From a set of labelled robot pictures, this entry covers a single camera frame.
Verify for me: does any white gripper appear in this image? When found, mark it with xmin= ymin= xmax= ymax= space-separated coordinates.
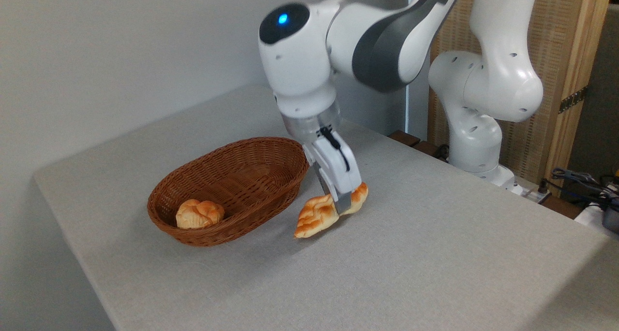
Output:
xmin=303 ymin=127 xmax=363 ymax=216

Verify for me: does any long braided bread loaf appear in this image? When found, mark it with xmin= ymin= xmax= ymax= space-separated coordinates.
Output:
xmin=294 ymin=182 xmax=369 ymax=239

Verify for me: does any brown oval wicker basket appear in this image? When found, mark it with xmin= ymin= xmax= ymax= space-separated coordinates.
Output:
xmin=147 ymin=137 xmax=310 ymax=247

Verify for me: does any small round bread roll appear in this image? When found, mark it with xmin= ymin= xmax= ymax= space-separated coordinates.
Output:
xmin=176 ymin=199 xmax=225 ymax=230

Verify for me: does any dark wooden base board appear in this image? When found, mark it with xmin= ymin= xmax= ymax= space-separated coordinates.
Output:
xmin=388 ymin=130 xmax=451 ymax=163

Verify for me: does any metal screen hinge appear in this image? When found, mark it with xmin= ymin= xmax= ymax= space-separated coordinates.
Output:
xmin=559 ymin=86 xmax=589 ymax=114

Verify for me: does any wooden rattan folding screen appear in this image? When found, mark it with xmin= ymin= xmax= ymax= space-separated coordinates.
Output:
xmin=428 ymin=0 xmax=614 ymax=196

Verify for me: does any grey box device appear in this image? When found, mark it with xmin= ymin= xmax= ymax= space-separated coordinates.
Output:
xmin=602 ymin=206 xmax=619 ymax=234

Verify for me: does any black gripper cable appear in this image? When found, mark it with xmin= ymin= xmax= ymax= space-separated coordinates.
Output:
xmin=319 ymin=126 xmax=351 ymax=173

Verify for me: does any black cable bundle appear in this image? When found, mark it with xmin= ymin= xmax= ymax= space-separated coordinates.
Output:
xmin=542 ymin=167 xmax=619 ymax=211

